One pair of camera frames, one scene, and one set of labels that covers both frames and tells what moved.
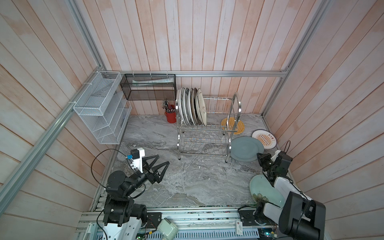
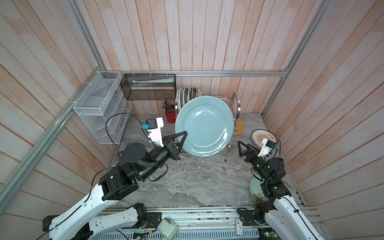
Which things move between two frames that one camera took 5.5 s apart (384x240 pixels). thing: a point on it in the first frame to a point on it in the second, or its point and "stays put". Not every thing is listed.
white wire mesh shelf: [104, 107] stays put
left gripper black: [153, 177] to [172, 146]
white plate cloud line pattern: [181, 104] stays put
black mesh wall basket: [149, 86] stays put
